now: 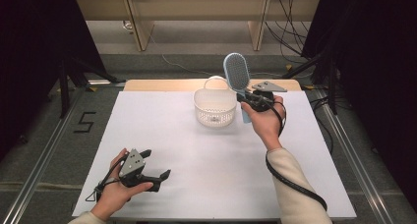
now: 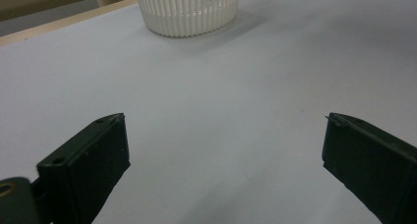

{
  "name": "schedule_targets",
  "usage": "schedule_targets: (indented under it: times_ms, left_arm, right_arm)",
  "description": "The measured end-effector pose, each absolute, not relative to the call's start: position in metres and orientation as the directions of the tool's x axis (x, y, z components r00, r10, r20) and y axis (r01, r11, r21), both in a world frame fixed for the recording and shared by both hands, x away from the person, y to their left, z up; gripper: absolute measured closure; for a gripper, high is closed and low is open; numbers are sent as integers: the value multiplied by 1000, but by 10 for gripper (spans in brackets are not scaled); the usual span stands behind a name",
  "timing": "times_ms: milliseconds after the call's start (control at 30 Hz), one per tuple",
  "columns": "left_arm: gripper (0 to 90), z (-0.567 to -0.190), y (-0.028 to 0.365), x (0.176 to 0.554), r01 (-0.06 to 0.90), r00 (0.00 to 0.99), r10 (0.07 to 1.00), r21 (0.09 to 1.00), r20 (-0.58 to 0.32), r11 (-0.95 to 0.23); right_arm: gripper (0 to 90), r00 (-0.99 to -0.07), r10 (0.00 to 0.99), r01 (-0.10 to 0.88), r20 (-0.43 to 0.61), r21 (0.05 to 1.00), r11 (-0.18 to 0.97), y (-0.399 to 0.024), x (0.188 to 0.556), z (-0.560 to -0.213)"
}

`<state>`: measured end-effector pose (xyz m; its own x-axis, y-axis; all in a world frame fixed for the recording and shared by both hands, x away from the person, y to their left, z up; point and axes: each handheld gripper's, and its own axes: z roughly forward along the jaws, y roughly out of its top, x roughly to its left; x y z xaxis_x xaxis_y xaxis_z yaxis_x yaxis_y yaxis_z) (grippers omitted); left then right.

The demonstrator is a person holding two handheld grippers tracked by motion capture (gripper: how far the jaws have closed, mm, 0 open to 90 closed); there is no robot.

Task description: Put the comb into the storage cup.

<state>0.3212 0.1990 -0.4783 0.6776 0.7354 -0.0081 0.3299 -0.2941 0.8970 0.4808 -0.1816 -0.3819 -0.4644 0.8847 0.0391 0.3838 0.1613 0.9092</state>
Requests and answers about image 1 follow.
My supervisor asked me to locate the white table cover sheet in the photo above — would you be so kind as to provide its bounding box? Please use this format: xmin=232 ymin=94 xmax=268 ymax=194
xmin=72 ymin=90 xmax=358 ymax=220

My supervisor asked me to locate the beige wooden desk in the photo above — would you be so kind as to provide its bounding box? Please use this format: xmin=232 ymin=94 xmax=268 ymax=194
xmin=74 ymin=0 xmax=322 ymax=52

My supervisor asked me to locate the white plastic basket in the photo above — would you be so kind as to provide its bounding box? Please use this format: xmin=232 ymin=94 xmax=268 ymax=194
xmin=193 ymin=75 xmax=239 ymax=130

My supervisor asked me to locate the aluminium floor rail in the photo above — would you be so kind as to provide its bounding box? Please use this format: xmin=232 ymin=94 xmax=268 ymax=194
xmin=1 ymin=89 xmax=87 ymax=224
xmin=311 ymin=89 xmax=395 ymax=224

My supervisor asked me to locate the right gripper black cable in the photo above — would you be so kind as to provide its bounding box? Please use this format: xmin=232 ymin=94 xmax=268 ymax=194
xmin=240 ymin=95 xmax=329 ymax=213

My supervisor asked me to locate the person's left hand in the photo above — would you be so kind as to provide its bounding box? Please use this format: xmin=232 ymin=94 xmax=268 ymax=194
xmin=89 ymin=146 xmax=154 ymax=222

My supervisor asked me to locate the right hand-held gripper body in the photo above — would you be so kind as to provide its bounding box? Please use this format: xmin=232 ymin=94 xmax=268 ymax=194
xmin=247 ymin=81 xmax=288 ymax=113

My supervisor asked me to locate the bundle of black cables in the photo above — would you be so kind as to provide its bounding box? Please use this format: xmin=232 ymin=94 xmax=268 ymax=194
xmin=265 ymin=0 xmax=317 ymax=65

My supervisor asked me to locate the black floor cable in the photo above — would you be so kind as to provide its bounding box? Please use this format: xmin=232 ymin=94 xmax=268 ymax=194
xmin=309 ymin=95 xmax=335 ymax=155

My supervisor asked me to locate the dark curtain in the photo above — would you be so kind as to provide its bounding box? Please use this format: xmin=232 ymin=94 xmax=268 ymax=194
xmin=300 ymin=0 xmax=417 ymax=203
xmin=0 ymin=0 xmax=108 ymax=161

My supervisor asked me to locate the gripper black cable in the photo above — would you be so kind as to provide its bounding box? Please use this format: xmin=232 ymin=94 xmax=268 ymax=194
xmin=85 ymin=153 xmax=130 ymax=202
xmin=240 ymin=95 xmax=329 ymax=213

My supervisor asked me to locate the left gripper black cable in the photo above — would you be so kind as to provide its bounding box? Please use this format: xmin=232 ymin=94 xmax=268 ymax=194
xmin=85 ymin=153 xmax=130 ymax=202

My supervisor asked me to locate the person's right hand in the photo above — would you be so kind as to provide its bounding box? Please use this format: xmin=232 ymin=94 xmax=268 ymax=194
xmin=240 ymin=95 xmax=286 ymax=152

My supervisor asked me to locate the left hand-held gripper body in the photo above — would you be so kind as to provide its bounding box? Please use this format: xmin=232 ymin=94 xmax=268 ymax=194
xmin=117 ymin=147 xmax=162 ymax=194

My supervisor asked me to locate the black metal stand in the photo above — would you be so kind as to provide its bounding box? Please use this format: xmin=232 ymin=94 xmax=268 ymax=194
xmin=280 ymin=49 xmax=341 ymax=116
xmin=58 ymin=56 xmax=128 ymax=119

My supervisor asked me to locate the light blue hairbrush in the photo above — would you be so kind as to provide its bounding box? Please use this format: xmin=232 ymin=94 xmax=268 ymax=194
xmin=222 ymin=52 xmax=254 ymax=125

